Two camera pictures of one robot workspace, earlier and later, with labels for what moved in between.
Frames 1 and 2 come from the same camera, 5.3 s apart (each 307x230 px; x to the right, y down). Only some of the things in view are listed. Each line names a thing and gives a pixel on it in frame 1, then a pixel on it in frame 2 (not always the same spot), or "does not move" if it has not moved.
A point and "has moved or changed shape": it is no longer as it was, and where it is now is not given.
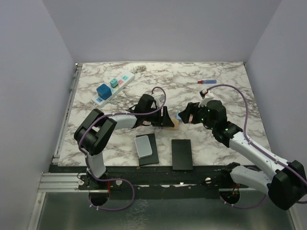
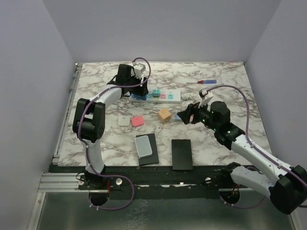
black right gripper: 192,108 does not move
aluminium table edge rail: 67,113 does not move
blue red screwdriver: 204,82 does not move
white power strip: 123,81 has moved or changed shape
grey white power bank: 143,146 does not move
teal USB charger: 113,83 has moved or changed shape
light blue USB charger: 178,117 does not move
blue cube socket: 104,91 has moved or changed shape
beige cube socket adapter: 176,123 has moved or changed shape
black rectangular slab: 182,155 does not move
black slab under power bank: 153,158 does not move
